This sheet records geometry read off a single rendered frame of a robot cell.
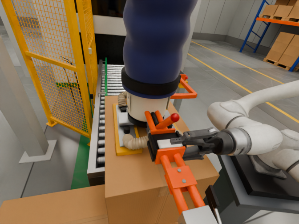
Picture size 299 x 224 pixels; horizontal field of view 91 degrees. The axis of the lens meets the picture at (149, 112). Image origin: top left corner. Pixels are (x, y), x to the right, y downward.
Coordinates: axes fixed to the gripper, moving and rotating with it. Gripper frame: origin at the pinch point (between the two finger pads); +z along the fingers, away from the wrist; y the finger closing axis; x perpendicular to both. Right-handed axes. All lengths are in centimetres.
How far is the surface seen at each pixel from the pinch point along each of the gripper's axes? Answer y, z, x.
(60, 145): 120, 80, 115
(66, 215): 66, 42, 13
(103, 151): 66, 24, 55
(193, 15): -25, -161, 315
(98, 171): 59, 26, 33
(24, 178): 120, 103, 75
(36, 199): 66, 61, 25
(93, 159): 61, 30, 44
